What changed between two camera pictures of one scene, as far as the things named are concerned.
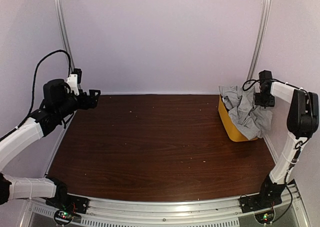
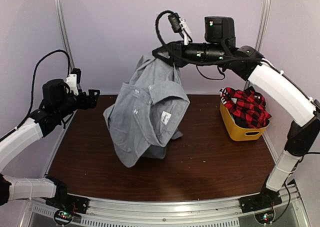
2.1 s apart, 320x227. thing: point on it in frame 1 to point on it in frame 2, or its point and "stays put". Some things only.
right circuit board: (265, 217) stays put
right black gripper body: (265, 100) to (183, 57)
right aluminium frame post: (263, 21) stays put
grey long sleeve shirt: (252, 121) to (149, 112)
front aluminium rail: (218, 212) stays put
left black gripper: (86, 105) stays put
